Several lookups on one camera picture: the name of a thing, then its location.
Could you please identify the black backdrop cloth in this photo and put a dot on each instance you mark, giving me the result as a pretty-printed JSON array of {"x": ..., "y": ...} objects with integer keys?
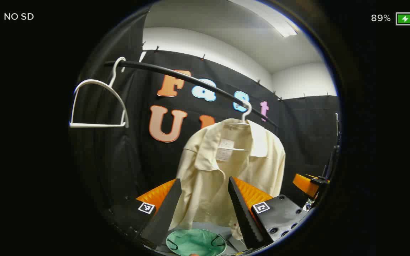
[{"x": 297, "y": 135}]

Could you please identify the white plastic hanger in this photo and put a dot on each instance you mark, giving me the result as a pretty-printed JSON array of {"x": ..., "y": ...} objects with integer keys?
[{"x": 98, "y": 125}]

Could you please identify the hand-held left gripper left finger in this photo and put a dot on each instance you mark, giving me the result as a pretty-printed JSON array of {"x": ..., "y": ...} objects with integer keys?
[{"x": 164, "y": 217}]

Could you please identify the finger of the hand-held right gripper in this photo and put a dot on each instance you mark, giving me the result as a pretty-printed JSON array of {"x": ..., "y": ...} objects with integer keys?
[{"x": 303, "y": 183}]

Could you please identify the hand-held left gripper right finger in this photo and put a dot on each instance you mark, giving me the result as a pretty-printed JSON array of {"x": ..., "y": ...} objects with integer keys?
[{"x": 242, "y": 213}]

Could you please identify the black clothes rail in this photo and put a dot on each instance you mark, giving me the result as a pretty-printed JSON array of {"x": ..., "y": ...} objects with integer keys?
[{"x": 133, "y": 63}]

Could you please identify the white hanger with taped hook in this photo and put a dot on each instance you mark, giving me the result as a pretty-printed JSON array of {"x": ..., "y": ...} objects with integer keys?
[{"x": 247, "y": 113}]

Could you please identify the cream shirt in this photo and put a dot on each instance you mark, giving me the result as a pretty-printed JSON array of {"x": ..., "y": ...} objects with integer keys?
[{"x": 205, "y": 170}]

